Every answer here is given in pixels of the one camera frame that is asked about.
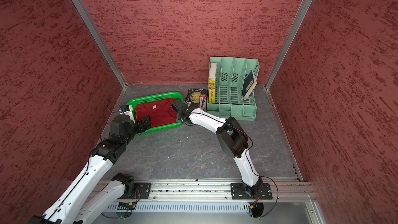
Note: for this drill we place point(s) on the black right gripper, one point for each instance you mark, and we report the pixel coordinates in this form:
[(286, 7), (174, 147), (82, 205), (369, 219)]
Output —
[(179, 115)]

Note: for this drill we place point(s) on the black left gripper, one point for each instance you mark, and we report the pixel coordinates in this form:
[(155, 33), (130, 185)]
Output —
[(142, 128)]

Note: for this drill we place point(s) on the red t-shirt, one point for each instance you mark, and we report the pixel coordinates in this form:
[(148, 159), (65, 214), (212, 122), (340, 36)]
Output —
[(160, 112)]

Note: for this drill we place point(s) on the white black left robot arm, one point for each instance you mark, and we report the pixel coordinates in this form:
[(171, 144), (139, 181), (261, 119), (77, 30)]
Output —
[(75, 206)]

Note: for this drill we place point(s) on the green plastic basket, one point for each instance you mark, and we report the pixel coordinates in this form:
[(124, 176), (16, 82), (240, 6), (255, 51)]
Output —
[(152, 98)]

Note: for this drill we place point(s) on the black book with gold circle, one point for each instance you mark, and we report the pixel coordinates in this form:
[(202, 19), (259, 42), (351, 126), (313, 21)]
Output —
[(193, 97)]

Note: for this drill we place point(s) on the red white pen box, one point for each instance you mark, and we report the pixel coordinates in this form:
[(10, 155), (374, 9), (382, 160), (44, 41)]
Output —
[(203, 102)]

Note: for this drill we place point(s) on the yellow white book in organizer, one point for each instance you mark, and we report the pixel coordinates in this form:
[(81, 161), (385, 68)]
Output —
[(212, 83)]

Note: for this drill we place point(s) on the mint green file organizer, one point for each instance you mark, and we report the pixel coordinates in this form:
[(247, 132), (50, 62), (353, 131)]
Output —
[(231, 74)]

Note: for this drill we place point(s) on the dark blue book in organizer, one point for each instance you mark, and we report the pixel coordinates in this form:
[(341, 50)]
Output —
[(249, 85)]

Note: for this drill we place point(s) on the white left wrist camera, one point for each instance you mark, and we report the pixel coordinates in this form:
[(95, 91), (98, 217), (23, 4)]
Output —
[(127, 110)]

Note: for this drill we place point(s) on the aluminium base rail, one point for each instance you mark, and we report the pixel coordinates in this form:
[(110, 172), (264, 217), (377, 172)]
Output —
[(212, 196)]

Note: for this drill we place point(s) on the right aluminium corner post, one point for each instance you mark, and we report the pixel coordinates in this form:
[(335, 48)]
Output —
[(298, 19)]

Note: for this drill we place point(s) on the aluminium corner post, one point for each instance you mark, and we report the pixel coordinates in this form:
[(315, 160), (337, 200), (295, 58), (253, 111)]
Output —
[(84, 13), (298, 19)]

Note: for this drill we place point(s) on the left aluminium corner post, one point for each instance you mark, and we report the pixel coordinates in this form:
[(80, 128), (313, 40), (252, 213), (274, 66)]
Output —
[(84, 13)]

